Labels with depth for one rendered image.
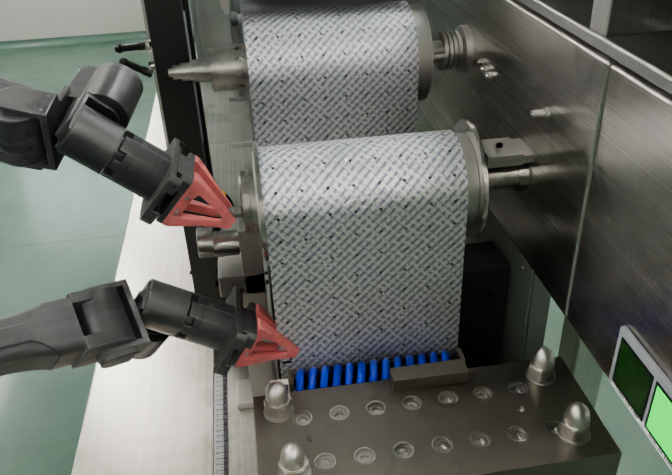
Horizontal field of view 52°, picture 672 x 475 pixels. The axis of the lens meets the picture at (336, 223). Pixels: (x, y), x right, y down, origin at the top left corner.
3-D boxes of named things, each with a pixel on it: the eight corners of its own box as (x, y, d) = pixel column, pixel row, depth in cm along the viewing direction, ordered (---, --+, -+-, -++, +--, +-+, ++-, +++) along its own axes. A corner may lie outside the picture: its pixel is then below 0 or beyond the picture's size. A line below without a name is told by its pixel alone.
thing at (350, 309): (281, 380, 90) (269, 262, 81) (455, 357, 93) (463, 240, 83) (281, 382, 90) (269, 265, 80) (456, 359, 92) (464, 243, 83)
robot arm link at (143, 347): (104, 361, 73) (77, 289, 75) (79, 395, 81) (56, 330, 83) (203, 331, 80) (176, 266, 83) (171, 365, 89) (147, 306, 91)
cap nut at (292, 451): (276, 463, 76) (273, 434, 74) (309, 458, 77) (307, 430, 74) (279, 490, 73) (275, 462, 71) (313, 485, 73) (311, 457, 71)
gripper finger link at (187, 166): (216, 257, 79) (143, 218, 75) (216, 225, 85) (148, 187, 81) (251, 214, 76) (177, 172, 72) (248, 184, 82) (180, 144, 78)
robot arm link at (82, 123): (41, 155, 72) (61, 124, 68) (64, 112, 76) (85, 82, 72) (101, 187, 74) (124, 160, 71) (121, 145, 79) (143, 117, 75)
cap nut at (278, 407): (262, 402, 84) (259, 374, 82) (292, 398, 85) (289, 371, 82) (264, 424, 81) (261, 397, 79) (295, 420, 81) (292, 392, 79)
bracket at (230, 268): (233, 386, 105) (207, 213, 89) (276, 381, 106) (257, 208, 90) (234, 410, 101) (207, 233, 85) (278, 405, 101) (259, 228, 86)
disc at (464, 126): (443, 191, 96) (453, 97, 86) (446, 191, 96) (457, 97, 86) (476, 262, 84) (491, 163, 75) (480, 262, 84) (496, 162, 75)
